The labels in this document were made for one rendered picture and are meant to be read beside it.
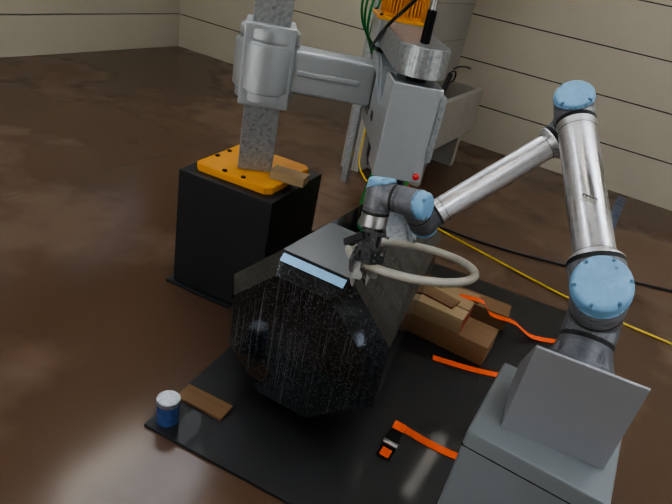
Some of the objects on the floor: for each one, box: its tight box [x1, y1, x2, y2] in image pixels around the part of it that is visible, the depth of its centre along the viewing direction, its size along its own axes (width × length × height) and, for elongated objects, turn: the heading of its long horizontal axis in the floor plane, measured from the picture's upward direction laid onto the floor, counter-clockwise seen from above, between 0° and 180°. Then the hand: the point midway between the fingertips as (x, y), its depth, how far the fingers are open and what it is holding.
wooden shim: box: [179, 384, 233, 421], centre depth 264 cm, size 25×10×2 cm, turn 47°
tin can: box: [156, 390, 181, 428], centre depth 249 cm, size 10×10×13 cm
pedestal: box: [166, 162, 322, 309], centre depth 346 cm, size 66×66×74 cm
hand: (357, 281), depth 195 cm, fingers closed on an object, 4 cm apart
